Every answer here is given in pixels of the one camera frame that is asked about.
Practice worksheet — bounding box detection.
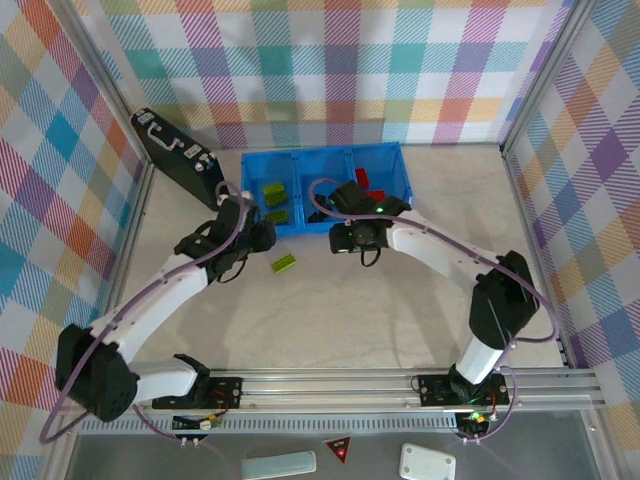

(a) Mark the blue three-compartment bin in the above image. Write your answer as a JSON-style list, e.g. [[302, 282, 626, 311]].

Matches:
[[239, 142, 416, 239]]

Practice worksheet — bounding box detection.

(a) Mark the black briefcase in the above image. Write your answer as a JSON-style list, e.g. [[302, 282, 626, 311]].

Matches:
[[129, 107, 226, 211]]

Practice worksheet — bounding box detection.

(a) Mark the small electronics board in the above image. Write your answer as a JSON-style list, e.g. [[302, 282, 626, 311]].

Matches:
[[172, 413, 222, 432], [457, 409, 497, 434]]

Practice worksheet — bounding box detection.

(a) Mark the red triangle stop button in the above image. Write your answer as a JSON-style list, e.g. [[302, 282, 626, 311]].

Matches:
[[321, 434, 353, 466]]

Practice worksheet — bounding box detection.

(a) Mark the light blue rectangular pad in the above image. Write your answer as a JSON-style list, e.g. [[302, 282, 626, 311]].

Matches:
[[240, 449, 318, 479]]

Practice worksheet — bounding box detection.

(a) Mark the white rectangular plate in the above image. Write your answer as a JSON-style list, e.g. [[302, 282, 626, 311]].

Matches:
[[398, 442, 457, 480]]

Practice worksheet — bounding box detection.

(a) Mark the aluminium side rail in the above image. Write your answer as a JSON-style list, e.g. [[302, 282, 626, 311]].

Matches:
[[501, 147, 576, 371], [84, 162, 156, 375]]

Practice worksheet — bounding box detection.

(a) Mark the aluminium mounting rail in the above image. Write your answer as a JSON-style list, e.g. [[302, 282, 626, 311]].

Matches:
[[53, 368, 607, 415]]

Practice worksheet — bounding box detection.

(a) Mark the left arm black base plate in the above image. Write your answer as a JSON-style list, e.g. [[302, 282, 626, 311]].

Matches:
[[151, 375, 245, 411]]

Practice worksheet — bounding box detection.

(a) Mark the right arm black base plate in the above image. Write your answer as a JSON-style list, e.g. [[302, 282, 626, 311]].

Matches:
[[417, 372, 511, 407]]

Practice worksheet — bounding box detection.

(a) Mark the slotted cable duct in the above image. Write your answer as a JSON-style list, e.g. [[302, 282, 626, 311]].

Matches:
[[79, 412, 589, 434]]

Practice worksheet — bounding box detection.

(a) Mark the aluminium frame post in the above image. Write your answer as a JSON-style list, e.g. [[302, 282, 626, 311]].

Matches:
[[49, 0, 154, 169], [499, 0, 596, 157]]

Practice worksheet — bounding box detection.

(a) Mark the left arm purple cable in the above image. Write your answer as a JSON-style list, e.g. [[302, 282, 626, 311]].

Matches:
[[39, 180, 256, 445]]

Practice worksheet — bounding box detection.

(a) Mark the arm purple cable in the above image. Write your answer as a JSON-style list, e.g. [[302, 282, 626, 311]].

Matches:
[[308, 175, 559, 445], [39, 180, 256, 445]]

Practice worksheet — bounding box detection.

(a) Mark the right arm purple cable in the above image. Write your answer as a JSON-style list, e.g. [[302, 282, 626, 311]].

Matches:
[[308, 175, 559, 445]]

